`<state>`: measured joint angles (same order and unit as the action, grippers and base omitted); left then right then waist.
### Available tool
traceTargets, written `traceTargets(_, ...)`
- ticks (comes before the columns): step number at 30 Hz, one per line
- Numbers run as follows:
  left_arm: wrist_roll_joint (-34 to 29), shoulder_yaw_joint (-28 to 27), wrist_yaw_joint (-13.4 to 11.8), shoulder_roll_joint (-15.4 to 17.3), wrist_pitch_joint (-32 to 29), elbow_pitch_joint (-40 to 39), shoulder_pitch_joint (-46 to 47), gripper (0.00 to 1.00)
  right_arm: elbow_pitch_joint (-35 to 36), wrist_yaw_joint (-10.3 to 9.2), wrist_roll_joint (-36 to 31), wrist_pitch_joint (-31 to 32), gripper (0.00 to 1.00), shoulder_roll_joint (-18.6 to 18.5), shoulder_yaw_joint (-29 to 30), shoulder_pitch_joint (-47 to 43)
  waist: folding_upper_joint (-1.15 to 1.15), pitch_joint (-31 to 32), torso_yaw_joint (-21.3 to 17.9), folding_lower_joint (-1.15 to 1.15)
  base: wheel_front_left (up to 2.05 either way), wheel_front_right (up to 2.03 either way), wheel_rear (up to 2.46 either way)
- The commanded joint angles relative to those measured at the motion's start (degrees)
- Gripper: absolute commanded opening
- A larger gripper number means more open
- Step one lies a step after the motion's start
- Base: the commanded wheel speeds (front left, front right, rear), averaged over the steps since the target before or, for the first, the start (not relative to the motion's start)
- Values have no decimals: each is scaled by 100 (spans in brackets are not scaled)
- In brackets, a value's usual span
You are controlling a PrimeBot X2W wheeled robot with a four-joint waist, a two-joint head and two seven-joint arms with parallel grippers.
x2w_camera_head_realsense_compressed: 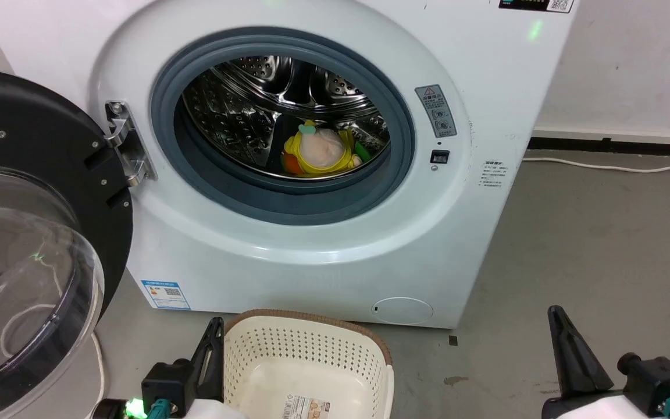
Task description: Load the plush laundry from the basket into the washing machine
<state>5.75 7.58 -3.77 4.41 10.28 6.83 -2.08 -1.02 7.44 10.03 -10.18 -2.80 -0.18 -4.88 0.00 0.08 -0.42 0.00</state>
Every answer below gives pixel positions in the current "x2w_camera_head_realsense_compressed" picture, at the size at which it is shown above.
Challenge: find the small grey text sticker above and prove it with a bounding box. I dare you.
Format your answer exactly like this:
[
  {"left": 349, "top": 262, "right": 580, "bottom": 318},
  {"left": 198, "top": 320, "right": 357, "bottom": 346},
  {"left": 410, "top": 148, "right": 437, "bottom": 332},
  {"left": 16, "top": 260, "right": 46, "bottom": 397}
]
[{"left": 477, "top": 160, "right": 510, "bottom": 190}]

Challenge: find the white floor cable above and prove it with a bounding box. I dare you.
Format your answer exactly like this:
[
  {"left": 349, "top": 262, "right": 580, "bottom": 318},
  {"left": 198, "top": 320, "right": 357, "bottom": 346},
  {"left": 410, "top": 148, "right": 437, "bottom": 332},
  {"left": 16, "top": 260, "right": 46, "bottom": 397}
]
[{"left": 522, "top": 156, "right": 670, "bottom": 173}]

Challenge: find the grey rubber door gasket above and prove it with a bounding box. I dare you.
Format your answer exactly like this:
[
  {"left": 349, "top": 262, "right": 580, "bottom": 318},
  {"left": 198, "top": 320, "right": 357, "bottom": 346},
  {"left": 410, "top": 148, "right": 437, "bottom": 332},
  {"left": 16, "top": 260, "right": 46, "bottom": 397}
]
[{"left": 150, "top": 27, "right": 416, "bottom": 226}]

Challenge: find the blue energy label sticker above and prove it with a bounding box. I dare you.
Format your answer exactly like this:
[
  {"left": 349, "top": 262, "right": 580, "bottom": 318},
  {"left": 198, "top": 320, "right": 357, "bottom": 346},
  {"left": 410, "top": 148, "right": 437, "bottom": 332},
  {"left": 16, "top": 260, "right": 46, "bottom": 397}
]
[{"left": 141, "top": 280, "right": 192, "bottom": 311}]

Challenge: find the round white filter cover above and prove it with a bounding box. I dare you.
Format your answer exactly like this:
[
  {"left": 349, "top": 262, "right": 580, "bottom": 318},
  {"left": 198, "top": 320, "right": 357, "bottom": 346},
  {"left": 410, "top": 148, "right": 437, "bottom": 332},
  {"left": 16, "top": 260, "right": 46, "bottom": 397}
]
[{"left": 372, "top": 297, "right": 434, "bottom": 325}]

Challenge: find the grey warning sticker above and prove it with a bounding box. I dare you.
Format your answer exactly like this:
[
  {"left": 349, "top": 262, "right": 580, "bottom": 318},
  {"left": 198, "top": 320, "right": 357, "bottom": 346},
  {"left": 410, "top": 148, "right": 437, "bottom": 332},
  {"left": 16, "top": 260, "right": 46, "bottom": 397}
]
[{"left": 415, "top": 84, "right": 458, "bottom": 139}]

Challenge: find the chrome door hinge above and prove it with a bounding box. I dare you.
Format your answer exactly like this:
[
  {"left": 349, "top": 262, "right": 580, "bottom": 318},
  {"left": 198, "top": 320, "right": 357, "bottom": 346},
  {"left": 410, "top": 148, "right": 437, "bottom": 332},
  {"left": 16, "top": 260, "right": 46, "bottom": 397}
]
[{"left": 105, "top": 101, "right": 158, "bottom": 187}]

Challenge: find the stainless steel washer drum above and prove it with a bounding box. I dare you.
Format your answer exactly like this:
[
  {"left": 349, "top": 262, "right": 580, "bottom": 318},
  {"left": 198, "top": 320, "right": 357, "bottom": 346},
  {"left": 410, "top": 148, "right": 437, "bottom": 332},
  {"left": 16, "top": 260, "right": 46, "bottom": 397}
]
[{"left": 181, "top": 55, "right": 391, "bottom": 179}]

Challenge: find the black washer control panel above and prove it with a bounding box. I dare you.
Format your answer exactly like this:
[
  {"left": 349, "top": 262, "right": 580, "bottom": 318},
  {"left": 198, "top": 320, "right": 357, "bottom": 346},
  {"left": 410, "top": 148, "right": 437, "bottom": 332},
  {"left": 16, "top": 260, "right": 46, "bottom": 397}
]
[{"left": 498, "top": 0, "right": 575, "bottom": 13}]

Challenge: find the yellow plush doll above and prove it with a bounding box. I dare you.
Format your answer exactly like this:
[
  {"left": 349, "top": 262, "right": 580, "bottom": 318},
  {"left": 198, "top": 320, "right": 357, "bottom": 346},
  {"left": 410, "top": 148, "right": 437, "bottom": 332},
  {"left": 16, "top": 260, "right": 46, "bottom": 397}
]
[{"left": 283, "top": 120, "right": 363, "bottom": 177}]

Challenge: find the white front-load washing machine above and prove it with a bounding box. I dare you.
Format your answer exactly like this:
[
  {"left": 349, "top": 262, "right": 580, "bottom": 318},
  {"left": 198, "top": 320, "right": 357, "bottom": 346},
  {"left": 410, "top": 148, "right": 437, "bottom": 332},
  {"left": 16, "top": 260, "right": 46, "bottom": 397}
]
[{"left": 0, "top": 0, "right": 579, "bottom": 330}]

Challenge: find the cream perforated laundry basket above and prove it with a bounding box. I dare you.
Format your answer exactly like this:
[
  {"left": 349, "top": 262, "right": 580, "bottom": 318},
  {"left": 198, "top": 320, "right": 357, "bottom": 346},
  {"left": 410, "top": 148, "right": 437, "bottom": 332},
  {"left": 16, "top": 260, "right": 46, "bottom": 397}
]
[{"left": 223, "top": 309, "right": 395, "bottom": 419}]

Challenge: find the paper label in basket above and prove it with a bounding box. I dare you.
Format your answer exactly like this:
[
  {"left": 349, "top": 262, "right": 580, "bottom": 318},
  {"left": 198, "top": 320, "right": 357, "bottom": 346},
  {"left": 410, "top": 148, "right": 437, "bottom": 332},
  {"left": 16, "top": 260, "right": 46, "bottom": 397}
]
[{"left": 283, "top": 394, "right": 332, "bottom": 419}]

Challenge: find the thin white cord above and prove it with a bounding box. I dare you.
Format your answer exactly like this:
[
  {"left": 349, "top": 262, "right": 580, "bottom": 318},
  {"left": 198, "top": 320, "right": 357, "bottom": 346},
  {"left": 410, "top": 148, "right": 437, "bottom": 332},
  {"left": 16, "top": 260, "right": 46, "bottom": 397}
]
[{"left": 90, "top": 331, "right": 106, "bottom": 408}]

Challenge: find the black baseboard strip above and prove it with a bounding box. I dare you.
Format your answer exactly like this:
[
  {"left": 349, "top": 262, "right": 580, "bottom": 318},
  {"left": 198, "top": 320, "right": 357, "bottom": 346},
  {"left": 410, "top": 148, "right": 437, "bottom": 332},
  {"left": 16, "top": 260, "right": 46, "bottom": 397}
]
[{"left": 528, "top": 136, "right": 670, "bottom": 159}]

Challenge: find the black washer door glass dome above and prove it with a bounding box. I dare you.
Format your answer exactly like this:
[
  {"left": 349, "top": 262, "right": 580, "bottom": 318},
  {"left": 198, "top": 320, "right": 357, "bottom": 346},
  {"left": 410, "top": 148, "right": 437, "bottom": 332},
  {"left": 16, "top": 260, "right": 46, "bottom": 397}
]
[{"left": 0, "top": 66, "right": 134, "bottom": 419}]

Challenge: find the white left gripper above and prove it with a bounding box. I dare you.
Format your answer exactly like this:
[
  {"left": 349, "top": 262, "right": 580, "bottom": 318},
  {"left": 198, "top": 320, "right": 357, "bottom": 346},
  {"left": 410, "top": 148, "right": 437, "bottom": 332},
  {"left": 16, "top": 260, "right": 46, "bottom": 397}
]
[{"left": 184, "top": 317, "right": 248, "bottom": 419}]

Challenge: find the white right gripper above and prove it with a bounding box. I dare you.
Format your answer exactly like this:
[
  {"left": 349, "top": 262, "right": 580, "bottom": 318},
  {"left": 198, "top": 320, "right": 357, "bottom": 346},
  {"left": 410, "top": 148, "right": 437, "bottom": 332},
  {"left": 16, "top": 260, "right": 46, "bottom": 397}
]
[{"left": 541, "top": 305, "right": 632, "bottom": 419}]

